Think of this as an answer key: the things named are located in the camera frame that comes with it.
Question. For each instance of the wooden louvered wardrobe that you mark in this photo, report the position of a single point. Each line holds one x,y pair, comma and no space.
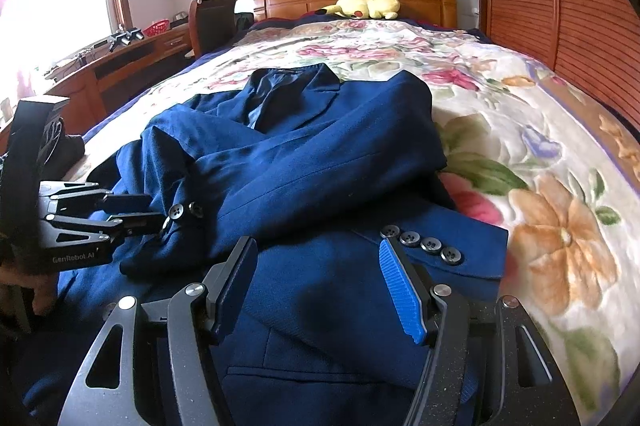
550,5

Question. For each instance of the wooden desk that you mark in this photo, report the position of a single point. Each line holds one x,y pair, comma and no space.
75,80

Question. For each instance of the person's left hand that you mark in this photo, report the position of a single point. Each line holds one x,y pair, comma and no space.
42,293

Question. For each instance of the wooden chair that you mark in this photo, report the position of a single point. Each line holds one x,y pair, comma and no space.
215,23

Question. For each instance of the yellow plush toy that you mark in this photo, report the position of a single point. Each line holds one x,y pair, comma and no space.
370,5

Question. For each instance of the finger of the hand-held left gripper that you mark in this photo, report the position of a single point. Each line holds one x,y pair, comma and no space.
142,225
125,202

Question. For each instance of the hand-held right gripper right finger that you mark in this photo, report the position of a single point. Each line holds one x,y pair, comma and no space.
400,291

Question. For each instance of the black devices on stand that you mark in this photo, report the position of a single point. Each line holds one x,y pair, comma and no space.
125,38

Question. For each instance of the floral blanket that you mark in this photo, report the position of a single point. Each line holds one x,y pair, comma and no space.
525,130

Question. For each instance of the red basket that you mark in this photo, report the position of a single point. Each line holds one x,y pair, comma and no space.
157,28

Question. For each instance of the navy blue suit jacket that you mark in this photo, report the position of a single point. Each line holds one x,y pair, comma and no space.
300,155

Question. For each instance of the dark cloth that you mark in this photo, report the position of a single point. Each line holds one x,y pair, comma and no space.
245,21

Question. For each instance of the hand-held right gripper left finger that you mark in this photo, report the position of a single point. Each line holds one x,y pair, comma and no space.
235,291

